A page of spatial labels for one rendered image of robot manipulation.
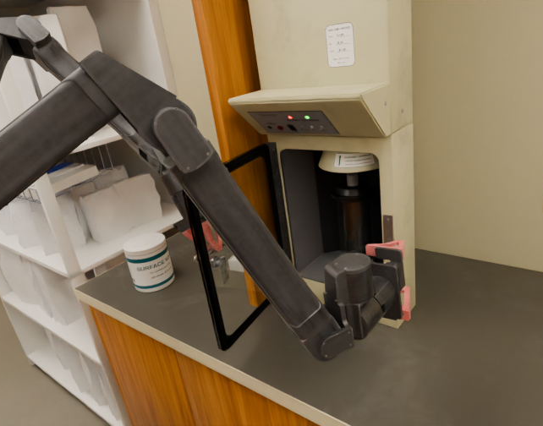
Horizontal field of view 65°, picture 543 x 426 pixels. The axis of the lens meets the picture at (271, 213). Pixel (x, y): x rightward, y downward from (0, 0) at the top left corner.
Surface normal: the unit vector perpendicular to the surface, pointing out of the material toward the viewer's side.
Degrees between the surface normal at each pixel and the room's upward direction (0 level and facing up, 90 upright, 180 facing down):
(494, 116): 90
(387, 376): 0
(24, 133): 84
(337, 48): 90
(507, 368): 0
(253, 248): 88
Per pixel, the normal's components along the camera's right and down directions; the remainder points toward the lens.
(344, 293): 0.40, 0.24
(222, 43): 0.77, 0.14
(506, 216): -0.62, 0.37
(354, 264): -0.18, -0.93
